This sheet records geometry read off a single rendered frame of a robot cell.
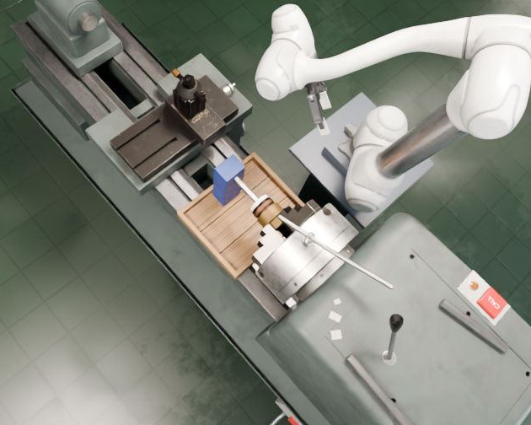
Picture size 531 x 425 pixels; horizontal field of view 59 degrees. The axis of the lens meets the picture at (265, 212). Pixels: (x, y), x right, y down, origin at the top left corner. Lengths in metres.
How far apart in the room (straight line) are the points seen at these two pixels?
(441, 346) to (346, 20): 2.50
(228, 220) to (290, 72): 0.59
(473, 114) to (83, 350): 2.00
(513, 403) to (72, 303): 1.95
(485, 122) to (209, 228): 0.92
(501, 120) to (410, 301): 0.50
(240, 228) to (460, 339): 0.77
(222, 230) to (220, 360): 0.97
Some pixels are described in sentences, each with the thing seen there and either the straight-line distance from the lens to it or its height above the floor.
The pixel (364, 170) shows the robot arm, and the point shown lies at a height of 1.07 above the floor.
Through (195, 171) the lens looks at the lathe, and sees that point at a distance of 1.75.
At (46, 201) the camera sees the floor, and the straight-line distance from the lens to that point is 2.72.
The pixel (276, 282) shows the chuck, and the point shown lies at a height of 1.14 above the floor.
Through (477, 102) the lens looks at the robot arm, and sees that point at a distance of 1.19.
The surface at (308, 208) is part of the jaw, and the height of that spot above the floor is 1.19.
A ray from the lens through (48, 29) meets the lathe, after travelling 2.05.
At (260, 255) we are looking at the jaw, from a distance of 1.38.
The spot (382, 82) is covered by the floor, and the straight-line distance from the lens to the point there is 3.19.
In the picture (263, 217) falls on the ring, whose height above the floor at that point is 1.11.
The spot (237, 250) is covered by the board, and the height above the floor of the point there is 0.89.
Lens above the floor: 2.44
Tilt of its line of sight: 70 degrees down
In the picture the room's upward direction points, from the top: 21 degrees clockwise
